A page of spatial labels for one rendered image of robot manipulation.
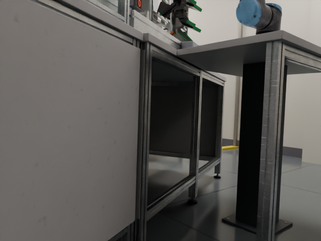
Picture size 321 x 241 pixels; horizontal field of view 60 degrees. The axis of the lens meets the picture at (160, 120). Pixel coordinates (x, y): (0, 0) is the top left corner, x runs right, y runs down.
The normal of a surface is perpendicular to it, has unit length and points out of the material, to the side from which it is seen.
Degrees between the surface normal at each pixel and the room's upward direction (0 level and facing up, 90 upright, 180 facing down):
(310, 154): 90
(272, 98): 90
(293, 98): 90
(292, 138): 90
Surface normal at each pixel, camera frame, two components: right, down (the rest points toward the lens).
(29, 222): 0.91, 0.05
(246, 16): -0.77, 0.12
